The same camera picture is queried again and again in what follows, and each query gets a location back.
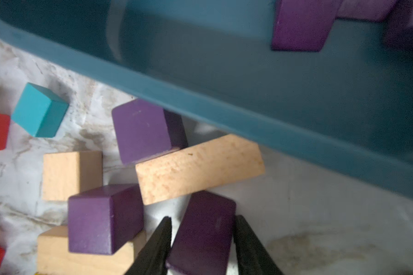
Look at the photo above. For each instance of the purple long block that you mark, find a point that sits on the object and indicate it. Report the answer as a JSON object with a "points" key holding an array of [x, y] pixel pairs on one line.
{"points": [[368, 10]]}

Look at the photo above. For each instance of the teal plastic storage bin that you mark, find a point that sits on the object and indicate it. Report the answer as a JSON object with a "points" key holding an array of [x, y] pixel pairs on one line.
{"points": [[348, 107]]}

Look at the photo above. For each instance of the purple rectangular block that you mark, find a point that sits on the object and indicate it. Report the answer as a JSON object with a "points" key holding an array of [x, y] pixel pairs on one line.
{"points": [[203, 241]]}

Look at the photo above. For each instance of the purple cube block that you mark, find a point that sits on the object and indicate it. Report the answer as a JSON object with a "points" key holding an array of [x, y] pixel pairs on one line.
{"points": [[145, 131]]}

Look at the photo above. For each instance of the natural wood cube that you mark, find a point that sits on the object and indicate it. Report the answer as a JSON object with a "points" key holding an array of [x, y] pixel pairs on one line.
{"points": [[69, 173]]}

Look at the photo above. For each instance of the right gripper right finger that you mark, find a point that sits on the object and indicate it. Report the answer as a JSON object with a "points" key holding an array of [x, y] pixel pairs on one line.
{"points": [[252, 257]]}

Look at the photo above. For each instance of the teal small cube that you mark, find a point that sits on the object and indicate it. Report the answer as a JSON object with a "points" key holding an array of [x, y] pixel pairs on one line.
{"points": [[39, 111]]}

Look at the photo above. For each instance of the natural wood short bar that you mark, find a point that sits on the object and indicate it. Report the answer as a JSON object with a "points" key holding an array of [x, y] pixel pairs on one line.
{"points": [[54, 258]]}

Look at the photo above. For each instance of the purple wedge block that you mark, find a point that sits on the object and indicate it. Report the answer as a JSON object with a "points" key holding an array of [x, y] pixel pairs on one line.
{"points": [[399, 30]]}

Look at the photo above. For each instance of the purple small cube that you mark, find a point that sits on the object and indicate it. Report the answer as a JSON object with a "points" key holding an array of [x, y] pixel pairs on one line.
{"points": [[102, 220]]}

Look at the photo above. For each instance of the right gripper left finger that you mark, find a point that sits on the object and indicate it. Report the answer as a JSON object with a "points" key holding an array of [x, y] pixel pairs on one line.
{"points": [[151, 259]]}

